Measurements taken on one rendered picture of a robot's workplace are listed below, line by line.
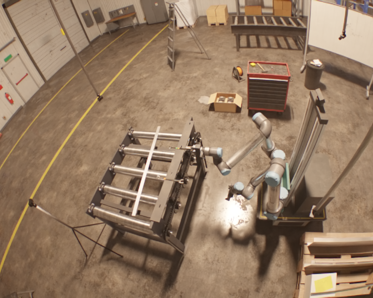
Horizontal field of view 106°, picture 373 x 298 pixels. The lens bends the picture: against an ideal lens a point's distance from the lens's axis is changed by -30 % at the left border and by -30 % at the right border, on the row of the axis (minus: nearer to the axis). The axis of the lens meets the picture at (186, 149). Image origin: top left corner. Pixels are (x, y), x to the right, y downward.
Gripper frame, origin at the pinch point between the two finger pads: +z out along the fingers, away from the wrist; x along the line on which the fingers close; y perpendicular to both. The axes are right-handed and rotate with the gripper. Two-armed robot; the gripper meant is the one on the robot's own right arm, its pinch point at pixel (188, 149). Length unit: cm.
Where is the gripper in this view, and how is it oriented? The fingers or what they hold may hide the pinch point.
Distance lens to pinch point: 199.9
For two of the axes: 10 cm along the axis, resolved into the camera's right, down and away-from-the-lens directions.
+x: -2.0, -6.2, -7.6
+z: -9.4, -0.9, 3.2
